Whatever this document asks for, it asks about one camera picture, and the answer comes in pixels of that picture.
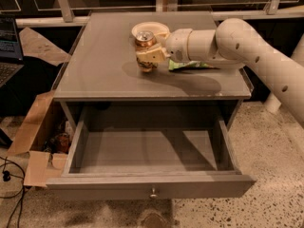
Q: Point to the open cardboard box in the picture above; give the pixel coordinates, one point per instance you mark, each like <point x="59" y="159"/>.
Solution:
<point x="37" y="128"/>

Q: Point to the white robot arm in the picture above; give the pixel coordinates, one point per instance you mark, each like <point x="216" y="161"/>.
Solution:
<point x="233" y="44"/>

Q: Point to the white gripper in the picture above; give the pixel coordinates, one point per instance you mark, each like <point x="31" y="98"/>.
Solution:
<point x="177" y="45"/>

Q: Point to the brown cardboard sheet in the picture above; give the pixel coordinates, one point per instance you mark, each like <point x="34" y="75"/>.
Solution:
<point x="38" y="46"/>

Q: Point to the metal drawer knob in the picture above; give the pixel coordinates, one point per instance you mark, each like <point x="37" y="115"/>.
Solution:
<point x="153" y="194"/>

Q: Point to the grey wooden cabinet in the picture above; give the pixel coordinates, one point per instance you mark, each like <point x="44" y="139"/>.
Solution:
<point x="103" y="66"/>

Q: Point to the open grey top drawer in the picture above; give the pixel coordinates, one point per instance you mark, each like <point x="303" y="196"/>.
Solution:
<point x="122" y="152"/>

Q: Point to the black laptop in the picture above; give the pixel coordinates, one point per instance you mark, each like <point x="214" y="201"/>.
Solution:
<point x="11" y="53"/>

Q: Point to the green chip bag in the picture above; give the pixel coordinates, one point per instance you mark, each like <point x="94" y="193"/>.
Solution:
<point x="188" y="65"/>

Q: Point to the white paper bowl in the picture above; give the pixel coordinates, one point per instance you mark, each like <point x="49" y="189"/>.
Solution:
<point x="154" y="27"/>

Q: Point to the metal window frame rail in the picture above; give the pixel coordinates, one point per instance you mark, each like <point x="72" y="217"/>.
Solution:
<point x="69" y="13"/>

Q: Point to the orange La Croix can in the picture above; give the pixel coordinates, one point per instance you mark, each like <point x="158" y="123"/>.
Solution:
<point x="143" y="41"/>

